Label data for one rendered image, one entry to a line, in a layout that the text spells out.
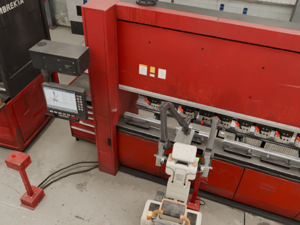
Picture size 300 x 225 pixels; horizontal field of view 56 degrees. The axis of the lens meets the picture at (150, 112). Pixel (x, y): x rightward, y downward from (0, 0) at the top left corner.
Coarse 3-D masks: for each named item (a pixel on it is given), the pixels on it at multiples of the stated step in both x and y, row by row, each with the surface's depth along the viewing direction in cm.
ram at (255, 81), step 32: (128, 32) 278; (160, 32) 266; (128, 64) 300; (160, 64) 287; (192, 64) 274; (224, 64) 263; (256, 64) 252; (288, 64) 242; (192, 96) 296; (224, 96) 283; (256, 96) 270; (288, 96) 259; (288, 128) 278
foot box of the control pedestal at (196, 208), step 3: (189, 195) 360; (189, 198) 357; (198, 198) 357; (198, 201) 354; (186, 204) 350; (189, 204) 350; (198, 204) 350; (189, 207) 347; (192, 207) 347; (195, 207) 347; (198, 207) 347; (195, 210) 346; (198, 210) 344
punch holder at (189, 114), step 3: (183, 105) 306; (186, 105) 305; (183, 108) 309; (186, 108) 308; (189, 108) 306; (192, 108) 305; (195, 108) 305; (186, 111) 310; (189, 111) 308; (192, 111) 307; (180, 114) 315; (183, 114) 313; (186, 114) 313; (189, 114) 311; (192, 114) 309; (189, 117) 313; (192, 117) 312
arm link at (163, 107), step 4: (160, 104) 269; (164, 104) 267; (168, 104) 267; (160, 108) 265; (164, 108) 262; (160, 112) 266; (164, 112) 264; (160, 116) 267; (164, 116) 265; (160, 120) 268; (164, 120) 266; (164, 124) 266; (164, 128) 266; (164, 132) 267; (164, 136) 268; (160, 140) 272; (164, 140) 268; (168, 140) 268; (164, 144) 267; (168, 144) 269; (168, 148) 269
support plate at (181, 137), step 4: (180, 128) 327; (180, 132) 322; (192, 132) 323; (176, 136) 316; (180, 136) 317; (184, 136) 317; (188, 136) 317; (192, 136) 317; (176, 140) 311; (180, 140) 312; (184, 140) 312; (188, 140) 312; (188, 144) 307
